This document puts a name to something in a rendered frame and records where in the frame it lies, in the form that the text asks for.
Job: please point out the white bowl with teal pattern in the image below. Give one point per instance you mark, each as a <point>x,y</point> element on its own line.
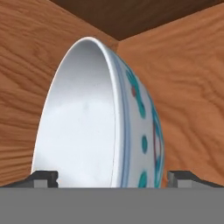
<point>84,122</point>

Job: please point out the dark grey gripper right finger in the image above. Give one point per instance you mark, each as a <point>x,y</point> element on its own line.
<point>182,178</point>

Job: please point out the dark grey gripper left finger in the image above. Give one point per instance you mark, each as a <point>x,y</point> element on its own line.
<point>43,177</point>

